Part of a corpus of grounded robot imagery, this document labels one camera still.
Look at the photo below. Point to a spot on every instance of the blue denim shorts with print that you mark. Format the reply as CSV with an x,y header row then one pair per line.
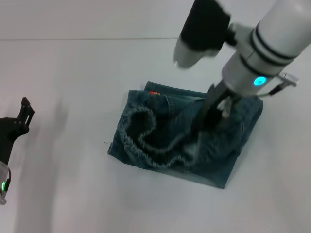
x,y
170,150

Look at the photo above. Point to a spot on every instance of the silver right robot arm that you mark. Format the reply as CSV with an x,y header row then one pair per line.
x,y
267,36

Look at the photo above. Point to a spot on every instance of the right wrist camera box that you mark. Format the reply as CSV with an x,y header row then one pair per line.
x,y
204,31

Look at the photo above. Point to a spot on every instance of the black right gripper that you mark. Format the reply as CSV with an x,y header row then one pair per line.
x,y
218,97

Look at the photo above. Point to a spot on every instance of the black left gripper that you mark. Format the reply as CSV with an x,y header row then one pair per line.
x,y
9,136

